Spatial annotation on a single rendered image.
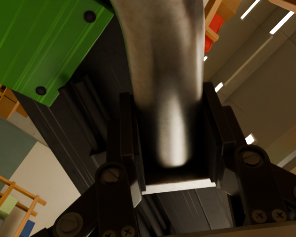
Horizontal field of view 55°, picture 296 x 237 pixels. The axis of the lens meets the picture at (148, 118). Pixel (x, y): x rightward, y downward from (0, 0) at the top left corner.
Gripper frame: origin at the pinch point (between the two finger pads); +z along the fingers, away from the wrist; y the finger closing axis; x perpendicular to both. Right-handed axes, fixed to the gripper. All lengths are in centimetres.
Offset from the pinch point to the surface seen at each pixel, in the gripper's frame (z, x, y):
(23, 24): 14.0, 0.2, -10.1
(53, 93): 13.4, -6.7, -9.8
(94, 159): 9.4, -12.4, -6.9
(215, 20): 335, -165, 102
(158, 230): 6.1, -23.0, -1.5
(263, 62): 579, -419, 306
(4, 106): 479, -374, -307
